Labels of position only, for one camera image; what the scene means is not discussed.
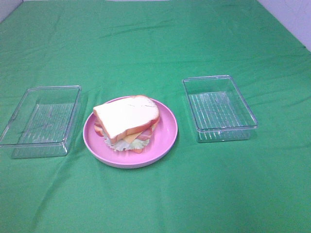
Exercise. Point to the bacon strip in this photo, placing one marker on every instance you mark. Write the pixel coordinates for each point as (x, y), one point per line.
(145, 135)

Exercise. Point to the yellow cheese slice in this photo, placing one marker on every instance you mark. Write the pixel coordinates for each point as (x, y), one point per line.
(130, 138)

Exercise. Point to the green lettuce leaf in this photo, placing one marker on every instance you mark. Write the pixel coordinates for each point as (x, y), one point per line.
(137, 145)

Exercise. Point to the white bread slice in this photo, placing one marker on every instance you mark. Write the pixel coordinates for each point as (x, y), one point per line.
(99, 131)

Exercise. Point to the pink round plate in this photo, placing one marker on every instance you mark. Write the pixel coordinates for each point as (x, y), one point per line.
(162, 141)

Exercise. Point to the clear right plastic container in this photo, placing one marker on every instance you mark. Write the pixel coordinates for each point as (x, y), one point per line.
(218, 109)

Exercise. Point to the clear plastic container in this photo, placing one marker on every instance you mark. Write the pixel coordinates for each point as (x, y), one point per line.
(218, 109)
(43, 122)

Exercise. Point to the green tablecloth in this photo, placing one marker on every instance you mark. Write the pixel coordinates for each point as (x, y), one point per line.
(113, 49)

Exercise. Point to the clear left plastic container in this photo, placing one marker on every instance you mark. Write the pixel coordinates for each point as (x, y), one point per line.
(43, 122)

